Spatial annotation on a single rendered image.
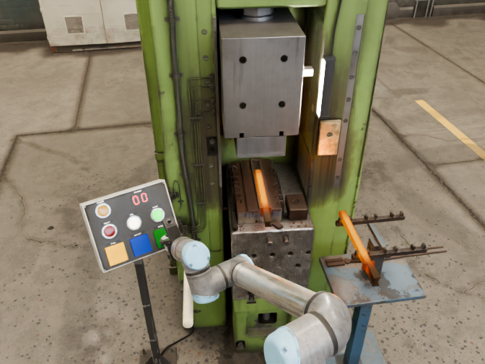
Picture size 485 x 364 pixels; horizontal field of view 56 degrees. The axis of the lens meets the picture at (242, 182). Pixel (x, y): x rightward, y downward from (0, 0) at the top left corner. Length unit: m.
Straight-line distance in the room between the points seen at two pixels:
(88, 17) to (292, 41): 5.57
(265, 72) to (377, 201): 2.34
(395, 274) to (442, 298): 1.02
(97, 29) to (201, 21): 5.37
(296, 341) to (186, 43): 1.17
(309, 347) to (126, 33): 6.34
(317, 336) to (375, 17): 1.25
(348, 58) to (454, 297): 1.87
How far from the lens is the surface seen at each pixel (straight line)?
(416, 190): 4.10
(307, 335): 1.12
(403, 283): 2.21
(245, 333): 2.60
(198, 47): 1.82
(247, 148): 1.86
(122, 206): 1.87
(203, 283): 1.59
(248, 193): 2.15
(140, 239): 1.89
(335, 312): 1.17
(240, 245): 2.10
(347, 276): 2.17
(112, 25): 7.08
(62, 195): 4.07
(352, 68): 1.95
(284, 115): 1.81
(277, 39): 1.69
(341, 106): 2.01
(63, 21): 7.15
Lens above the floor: 2.28
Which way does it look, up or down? 35 degrees down
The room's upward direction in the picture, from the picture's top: straight up
